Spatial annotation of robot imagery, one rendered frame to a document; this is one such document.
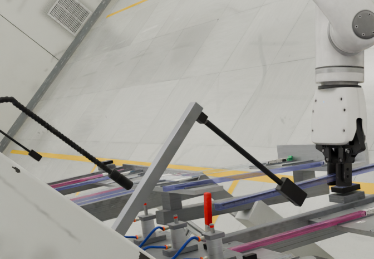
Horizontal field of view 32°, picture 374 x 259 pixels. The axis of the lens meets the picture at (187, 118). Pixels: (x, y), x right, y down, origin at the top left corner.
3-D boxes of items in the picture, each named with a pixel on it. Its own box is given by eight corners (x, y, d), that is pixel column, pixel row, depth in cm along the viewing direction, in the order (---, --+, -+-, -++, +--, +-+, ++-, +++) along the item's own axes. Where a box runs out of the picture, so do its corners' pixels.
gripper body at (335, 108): (304, 82, 119) (304, 144, 119) (342, 77, 110) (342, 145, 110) (336, 83, 122) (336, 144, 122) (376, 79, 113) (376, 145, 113)
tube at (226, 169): (289, 161, 181) (289, 157, 181) (293, 161, 180) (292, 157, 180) (120, 187, 156) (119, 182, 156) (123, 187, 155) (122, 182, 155)
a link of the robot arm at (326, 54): (374, 66, 112) (352, 71, 121) (374, -12, 112) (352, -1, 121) (326, 65, 111) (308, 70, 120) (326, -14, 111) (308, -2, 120)
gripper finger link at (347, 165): (335, 147, 115) (335, 186, 114) (347, 148, 112) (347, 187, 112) (349, 147, 116) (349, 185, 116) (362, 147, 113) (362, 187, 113)
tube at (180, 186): (345, 161, 162) (345, 155, 162) (349, 161, 161) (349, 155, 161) (162, 191, 137) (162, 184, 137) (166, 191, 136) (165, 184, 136)
